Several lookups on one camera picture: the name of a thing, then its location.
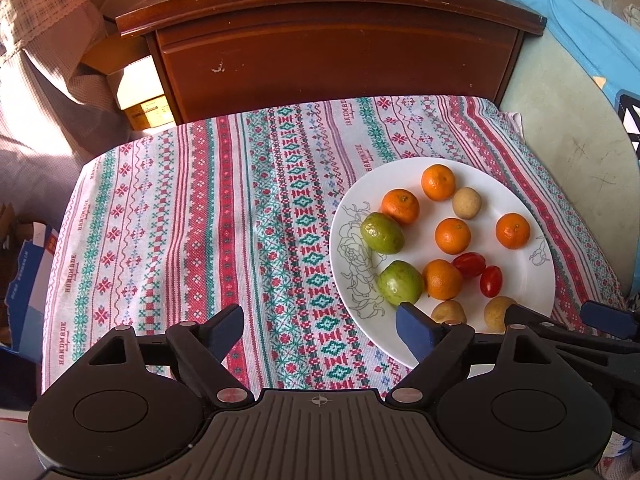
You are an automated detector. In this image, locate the brown longan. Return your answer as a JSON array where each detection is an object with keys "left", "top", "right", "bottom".
[
  {"left": 452, "top": 186, "right": 483, "bottom": 220},
  {"left": 431, "top": 300, "right": 467, "bottom": 325},
  {"left": 483, "top": 296, "right": 518, "bottom": 333}
]

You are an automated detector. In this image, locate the patterned red green tablecloth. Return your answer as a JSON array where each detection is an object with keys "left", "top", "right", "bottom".
[{"left": 41, "top": 95, "right": 628, "bottom": 401}]

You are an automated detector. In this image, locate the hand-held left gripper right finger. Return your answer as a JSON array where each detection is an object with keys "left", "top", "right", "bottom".
[{"left": 385, "top": 302, "right": 548, "bottom": 406}]

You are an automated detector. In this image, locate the open cardboard box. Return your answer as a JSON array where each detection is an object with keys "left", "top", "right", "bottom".
[{"left": 80, "top": 35, "right": 177, "bottom": 133}]

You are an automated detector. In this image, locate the red cherry tomato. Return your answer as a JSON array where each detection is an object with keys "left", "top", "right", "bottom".
[
  {"left": 452, "top": 252, "right": 486, "bottom": 278},
  {"left": 479, "top": 265, "right": 503, "bottom": 298}
]

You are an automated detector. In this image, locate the white plate with flower drawing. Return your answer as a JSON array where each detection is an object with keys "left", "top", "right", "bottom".
[{"left": 329, "top": 156, "right": 556, "bottom": 368}]

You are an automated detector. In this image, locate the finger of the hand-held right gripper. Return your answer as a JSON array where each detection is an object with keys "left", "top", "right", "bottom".
[
  {"left": 582, "top": 300, "right": 640, "bottom": 341},
  {"left": 504, "top": 304, "right": 601, "bottom": 348}
]

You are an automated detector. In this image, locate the green guava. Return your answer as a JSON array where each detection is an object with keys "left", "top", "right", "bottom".
[
  {"left": 377, "top": 260, "right": 425, "bottom": 307},
  {"left": 360, "top": 212, "right": 405, "bottom": 254}
]

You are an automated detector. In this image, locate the pale checked curtain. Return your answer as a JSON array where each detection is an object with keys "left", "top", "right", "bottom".
[{"left": 0, "top": 0, "right": 133, "bottom": 201}]

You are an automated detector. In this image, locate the orange mandarin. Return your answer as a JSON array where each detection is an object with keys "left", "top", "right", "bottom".
[
  {"left": 495, "top": 212, "right": 531, "bottom": 250},
  {"left": 421, "top": 164, "right": 457, "bottom": 202},
  {"left": 422, "top": 259, "right": 463, "bottom": 301},
  {"left": 434, "top": 217, "right": 472, "bottom": 255},
  {"left": 381, "top": 188, "right": 421, "bottom": 226}
]

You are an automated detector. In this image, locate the dark wooden cabinet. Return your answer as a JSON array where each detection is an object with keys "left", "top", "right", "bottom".
[{"left": 115, "top": 0, "right": 548, "bottom": 126}]

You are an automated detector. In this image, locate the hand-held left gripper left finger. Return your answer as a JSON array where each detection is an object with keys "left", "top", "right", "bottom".
[{"left": 87, "top": 303, "right": 253, "bottom": 407}]

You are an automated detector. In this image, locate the blue printed cardboard box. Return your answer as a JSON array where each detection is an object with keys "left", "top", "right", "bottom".
[{"left": 0, "top": 222, "right": 60, "bottom": 363}]

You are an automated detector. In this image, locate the blue printed shirt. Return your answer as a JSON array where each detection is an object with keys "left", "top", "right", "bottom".
[{"left": 452, "top": 0, "right": 640, "bottom": 156}]

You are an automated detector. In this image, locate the pale green sofa cushion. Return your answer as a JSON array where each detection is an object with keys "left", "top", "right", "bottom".
[{"left": 500, "top": 25, "right": 640, "bottom": 301}]

